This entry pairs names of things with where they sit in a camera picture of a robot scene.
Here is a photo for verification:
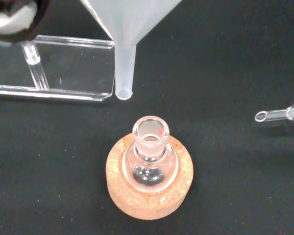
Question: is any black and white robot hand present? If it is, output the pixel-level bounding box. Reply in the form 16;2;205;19
0;0;50;47

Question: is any clear acrylic funnel stand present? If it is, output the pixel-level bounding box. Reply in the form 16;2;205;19
0;34;116;102

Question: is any clear round-bottom flask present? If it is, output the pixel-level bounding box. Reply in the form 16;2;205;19
122;116;180;193

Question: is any clear glass weighing funnel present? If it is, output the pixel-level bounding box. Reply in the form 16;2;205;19
254;96;294;123

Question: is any black cloth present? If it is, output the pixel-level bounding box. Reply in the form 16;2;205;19
0;0;294;235

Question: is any cork ring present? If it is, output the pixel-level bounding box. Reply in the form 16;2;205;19
105;133;194;220

